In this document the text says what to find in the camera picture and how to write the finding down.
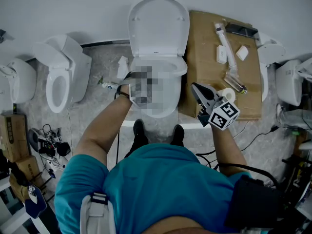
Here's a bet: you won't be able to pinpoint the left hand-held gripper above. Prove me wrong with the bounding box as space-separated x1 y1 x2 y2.
129 78 154 109

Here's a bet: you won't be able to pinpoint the person's right forearm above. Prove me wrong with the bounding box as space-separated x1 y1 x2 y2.
210 124 250 177

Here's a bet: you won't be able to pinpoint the tall small white box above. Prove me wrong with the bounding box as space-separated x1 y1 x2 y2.
215 45 227 64

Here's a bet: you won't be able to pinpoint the crumpled white paper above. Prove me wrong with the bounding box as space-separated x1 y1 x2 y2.
117 56 130 80

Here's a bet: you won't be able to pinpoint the white paper roll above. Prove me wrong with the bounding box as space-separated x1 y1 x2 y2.
217 87 237 103

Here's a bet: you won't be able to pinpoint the blue hand-held device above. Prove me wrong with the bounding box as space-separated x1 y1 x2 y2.
24 184 48 219

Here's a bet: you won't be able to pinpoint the white smart toilet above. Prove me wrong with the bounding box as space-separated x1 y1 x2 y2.
275 57 312 107

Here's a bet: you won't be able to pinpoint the person's teal shirt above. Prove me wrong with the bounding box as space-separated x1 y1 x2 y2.
54 142 269 234

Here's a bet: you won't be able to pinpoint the white toilet with tank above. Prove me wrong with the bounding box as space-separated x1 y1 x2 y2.
32 34 93 114

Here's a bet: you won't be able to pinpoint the black round pouch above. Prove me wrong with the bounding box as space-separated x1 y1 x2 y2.
56 142 72 157

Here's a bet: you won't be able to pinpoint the long black floor cable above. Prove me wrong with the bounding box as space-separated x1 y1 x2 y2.
195 124 279 161

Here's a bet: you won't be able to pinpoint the white tube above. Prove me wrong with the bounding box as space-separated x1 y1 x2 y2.
101 81 120 91

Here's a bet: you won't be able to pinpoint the small brown carton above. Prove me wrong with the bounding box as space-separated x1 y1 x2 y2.
9 155 45 202

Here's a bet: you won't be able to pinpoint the white toilet with round lid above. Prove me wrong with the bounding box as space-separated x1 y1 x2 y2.
256 32 287 103

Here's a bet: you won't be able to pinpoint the large brown cardboard box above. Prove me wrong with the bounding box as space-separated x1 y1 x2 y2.
177 10 263 122

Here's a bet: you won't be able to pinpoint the person's black trousers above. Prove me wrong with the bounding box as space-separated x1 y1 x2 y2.
124 135 185 158

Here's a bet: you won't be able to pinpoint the white toilet bowl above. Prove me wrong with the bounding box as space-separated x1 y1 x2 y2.
129 63 182 119

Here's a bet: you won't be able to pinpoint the white rounded tankless toilet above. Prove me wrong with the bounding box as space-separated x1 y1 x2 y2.
0 57 38 105

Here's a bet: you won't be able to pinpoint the white toilet lid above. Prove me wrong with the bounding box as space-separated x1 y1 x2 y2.
127 0 191 58

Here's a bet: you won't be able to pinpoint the white drain pipe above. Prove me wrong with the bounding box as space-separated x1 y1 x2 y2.
214 22 248 95

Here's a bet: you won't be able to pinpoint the person's left forearm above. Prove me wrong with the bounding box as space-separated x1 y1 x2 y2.
73 84 131 166

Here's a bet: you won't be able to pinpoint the black metal rack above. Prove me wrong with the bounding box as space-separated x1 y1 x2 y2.
280 152 312 229

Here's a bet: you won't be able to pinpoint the black and grey wristband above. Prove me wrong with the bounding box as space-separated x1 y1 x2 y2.
114 72 134 100

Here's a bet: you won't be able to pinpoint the grey shoulder strap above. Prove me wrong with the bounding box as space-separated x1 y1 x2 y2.
79 191 117 234

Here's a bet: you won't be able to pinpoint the black device with cables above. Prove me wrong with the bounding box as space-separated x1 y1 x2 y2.
37 137 58 158

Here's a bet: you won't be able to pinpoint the brown printed carton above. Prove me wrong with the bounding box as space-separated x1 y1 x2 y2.
0 114 30 163

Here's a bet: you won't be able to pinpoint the person's left black shoe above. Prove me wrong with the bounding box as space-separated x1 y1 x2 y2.
133 118 146 138

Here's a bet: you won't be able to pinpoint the person's right black shoe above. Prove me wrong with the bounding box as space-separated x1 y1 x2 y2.
171 124 185 144

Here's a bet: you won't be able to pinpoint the white toilet seat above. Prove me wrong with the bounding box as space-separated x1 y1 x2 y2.
130 55 189 78

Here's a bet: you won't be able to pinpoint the small white square box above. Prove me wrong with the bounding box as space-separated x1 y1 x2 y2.
235 45 249 61

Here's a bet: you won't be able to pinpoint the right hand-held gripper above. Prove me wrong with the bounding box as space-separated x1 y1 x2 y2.
191 82 241 131

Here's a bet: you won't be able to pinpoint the black waist pack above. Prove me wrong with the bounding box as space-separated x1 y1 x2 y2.
225 174 284 234

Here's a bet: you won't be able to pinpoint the black flat device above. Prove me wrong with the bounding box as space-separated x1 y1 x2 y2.
224 21 260 41

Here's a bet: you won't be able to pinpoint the person's black shoe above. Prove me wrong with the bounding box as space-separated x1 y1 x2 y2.
171 124 185 144
133 118 146 138

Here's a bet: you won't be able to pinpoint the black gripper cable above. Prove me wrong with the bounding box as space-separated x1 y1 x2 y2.
115 127 122 165

